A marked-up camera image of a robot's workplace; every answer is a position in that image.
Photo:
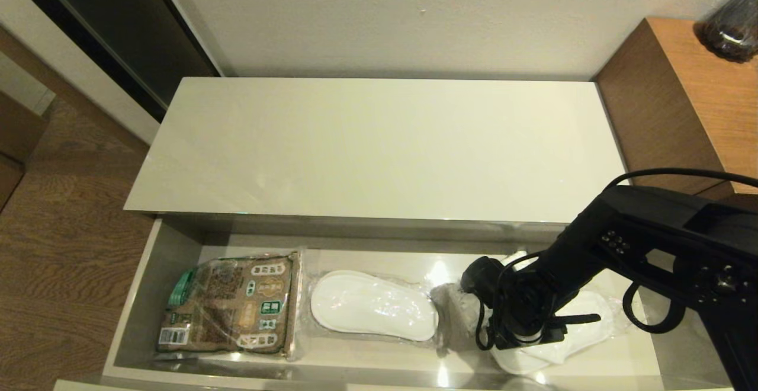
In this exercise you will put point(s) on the grey cabinet drawer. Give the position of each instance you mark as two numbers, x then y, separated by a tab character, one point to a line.
367	358

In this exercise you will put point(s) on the brown packaged bag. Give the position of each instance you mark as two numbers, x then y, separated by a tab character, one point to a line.
237	302

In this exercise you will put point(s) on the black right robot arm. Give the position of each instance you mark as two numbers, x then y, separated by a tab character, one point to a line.
651	225

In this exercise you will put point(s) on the dark door panel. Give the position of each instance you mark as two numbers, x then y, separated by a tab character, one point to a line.
130	29

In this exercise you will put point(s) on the white door frame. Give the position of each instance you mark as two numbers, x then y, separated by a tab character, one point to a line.
77	59

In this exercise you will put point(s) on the grey glossy cabinet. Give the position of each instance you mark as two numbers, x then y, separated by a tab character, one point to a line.
385	148

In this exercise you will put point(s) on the dark glass vase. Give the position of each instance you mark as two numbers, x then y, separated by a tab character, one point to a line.
731	29

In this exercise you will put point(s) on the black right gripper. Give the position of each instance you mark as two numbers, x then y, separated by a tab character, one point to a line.
521	329

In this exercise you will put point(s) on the brown wooden side table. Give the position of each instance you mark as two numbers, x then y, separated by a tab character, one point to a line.
663	95

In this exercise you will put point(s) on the white slippers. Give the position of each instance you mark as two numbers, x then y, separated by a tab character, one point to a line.
373	305
527	361

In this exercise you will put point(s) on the patterned tissue pack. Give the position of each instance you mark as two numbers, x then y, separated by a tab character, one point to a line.
456	314

